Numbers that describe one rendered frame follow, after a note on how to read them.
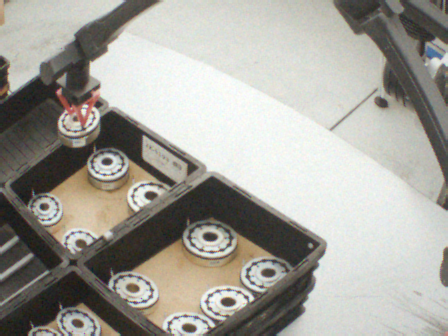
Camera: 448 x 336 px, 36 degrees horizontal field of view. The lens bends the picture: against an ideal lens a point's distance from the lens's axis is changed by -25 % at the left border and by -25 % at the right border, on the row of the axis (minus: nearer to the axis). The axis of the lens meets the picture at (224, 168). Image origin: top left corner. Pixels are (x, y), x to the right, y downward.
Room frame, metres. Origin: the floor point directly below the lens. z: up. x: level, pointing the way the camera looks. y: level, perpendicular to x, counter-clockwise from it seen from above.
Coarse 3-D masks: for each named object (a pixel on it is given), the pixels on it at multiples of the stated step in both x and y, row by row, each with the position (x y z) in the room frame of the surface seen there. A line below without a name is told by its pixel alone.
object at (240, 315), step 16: (208, 176) 1.25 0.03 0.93; (224, 176) 1.25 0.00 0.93; (176, 192) 1.20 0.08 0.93; (240, 192) 1.21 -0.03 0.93; (160, 208) 1.15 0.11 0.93; (272, 208) 1.18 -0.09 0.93; (288, 224) 1.14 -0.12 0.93; (112, 240) 1.04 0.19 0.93; (320, 240) 1.09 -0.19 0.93; (96, 256) 1.00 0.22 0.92; (320, 256) 1.06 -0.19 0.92; (288, 272) 1.01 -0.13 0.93; (304, 272) 1.03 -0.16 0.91; (272, 288) 0.96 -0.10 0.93; (128, 304) 0.88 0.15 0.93; (256, 304) 0.92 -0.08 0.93; (144, 320) 0.84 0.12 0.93; (224, 320) 0.87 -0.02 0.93; (240, 320) 0.89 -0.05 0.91
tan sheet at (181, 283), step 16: (240, 240) 1.19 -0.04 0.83; (160, 256) 1.12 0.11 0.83; (176, 256) 1.12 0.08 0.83; (240, 256) 1.14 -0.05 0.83; (256, 256) 1.14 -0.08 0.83; (272, 256) 1.15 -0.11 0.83; (144, 272) 1.06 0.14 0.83; (160, 272) 1.07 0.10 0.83; (176, 272) 1.08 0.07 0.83; (192, 272) 1.08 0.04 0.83; (208, 272) 1.09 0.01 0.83; (224, 272) 1.09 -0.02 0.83; (160, 288) 1.02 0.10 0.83; (176, 288) 1.03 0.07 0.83; (192, 288) 1.04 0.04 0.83; (160, 304) 0.98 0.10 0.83; (176, 304) 0.98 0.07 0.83; (192, 304) 0.99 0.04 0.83; (160, 320) 0.93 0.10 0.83
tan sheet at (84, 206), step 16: (128, 160) 1.39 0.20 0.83; (80, 176) 1.32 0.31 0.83; (144, 176) 1.35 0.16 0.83; (64, 192) 1.26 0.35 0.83; (80, 192) 1.27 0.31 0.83; (96, 192) 1.28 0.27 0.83; (112, 192) 1.29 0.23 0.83; (64, 208) 1.21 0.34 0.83; (80, 208) 1.22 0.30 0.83; (96, 208) 1.23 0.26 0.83; (112, 208) 1.24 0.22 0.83; (64, 224) 1.16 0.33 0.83; (80, 224) 1.17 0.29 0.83; (96, 224) 1.18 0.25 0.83; (112, 224) 1.19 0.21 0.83
